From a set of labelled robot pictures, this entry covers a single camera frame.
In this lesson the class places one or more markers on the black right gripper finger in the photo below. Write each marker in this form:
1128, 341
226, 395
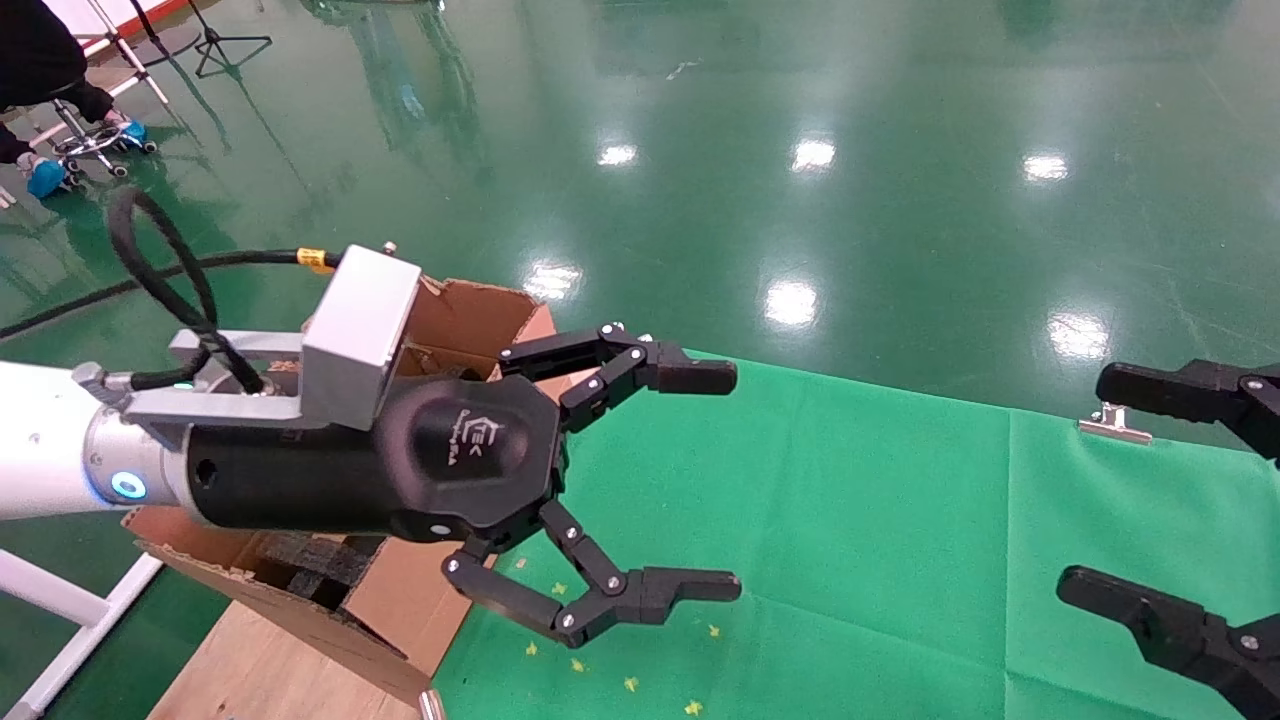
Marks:
1190, 390
1190, 640

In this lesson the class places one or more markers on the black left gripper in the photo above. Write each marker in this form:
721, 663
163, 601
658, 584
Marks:
400, 480

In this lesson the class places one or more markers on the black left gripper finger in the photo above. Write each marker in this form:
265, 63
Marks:
690, 377
690, 588

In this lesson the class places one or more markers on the large open cardboard carton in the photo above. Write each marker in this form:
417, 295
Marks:
400, 610

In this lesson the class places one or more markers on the silver metal binder clip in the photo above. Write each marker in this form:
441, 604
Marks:
1113, 427
431, 706

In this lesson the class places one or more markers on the dark grey foam insert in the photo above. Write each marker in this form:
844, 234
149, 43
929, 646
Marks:
310, 565

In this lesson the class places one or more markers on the green table cloth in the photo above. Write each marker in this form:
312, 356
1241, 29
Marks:
850, 530

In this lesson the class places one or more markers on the blue shoe cover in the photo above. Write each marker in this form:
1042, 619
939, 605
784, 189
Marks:
134, 131
45, 180

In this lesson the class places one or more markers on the wheeled stool base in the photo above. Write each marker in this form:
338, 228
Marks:
95, 145

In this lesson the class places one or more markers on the black tripod stand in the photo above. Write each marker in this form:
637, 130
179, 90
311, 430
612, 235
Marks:
225, 45

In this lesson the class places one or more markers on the silver light stand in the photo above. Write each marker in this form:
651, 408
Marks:
130, 55

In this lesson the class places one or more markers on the person in black clothes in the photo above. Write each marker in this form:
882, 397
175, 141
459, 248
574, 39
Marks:
35, 55

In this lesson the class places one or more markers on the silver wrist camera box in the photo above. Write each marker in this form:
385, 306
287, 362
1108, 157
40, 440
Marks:
360, 330

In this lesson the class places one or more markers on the white metal table frame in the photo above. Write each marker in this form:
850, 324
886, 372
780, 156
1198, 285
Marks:
50, 595

